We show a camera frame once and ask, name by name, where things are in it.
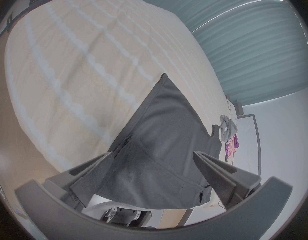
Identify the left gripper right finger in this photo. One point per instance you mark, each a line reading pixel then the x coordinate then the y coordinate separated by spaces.
pixel 219 184

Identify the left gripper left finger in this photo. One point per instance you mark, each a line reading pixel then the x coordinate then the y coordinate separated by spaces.
pixel 93 176

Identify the black T-shirt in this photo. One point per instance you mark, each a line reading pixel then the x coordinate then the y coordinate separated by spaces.
pixel 164 146

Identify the bed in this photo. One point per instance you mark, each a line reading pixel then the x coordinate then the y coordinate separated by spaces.
pixel 93 59

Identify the grey garment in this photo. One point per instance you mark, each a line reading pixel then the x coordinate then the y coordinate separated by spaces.
pixel 227 129

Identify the white printed pillow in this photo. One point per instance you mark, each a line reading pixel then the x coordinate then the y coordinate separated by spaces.
pixel 232 111

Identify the grey bedside table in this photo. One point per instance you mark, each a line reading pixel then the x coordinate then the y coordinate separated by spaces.
pixel 240 107

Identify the blue-green curtain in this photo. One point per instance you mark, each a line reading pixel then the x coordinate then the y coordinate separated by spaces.
pixel 194 1
pixel 256 59

